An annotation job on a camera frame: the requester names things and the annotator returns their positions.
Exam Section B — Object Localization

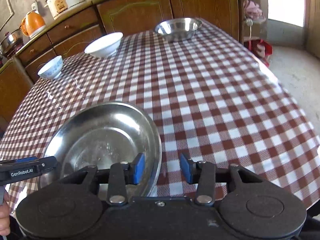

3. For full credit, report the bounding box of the steel pot with lid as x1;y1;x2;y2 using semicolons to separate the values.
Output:
1;29;24;57

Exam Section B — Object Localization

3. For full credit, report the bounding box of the pink cloth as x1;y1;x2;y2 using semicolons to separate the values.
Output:
244;0;265;22

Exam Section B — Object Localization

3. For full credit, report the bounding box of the orange electric kettle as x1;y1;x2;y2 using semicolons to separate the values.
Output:
20;10;46;38

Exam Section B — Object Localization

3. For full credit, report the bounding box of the deep steel bowl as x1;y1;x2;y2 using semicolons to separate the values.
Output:
153;17;202;42

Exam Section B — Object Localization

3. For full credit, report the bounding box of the medium steel plate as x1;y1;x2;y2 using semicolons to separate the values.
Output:
37;102;162;197

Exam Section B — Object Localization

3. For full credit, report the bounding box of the white ceramic bowl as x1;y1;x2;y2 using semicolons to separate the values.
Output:
84;32;124;58

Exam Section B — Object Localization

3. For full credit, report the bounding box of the red white checkered tablecloth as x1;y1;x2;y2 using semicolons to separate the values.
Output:
1;21;319;207

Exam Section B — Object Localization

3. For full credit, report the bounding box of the person's left hand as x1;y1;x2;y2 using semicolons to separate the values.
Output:
0;191;10;236

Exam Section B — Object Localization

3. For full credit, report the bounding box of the brown wooden cabinet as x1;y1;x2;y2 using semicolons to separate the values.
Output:
1;0;244;132

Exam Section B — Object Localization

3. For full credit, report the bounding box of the blue patterned small bowl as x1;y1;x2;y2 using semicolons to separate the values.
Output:
37;55;63;80

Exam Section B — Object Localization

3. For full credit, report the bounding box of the red bag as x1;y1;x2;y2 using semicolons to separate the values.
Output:
244;39;273;67

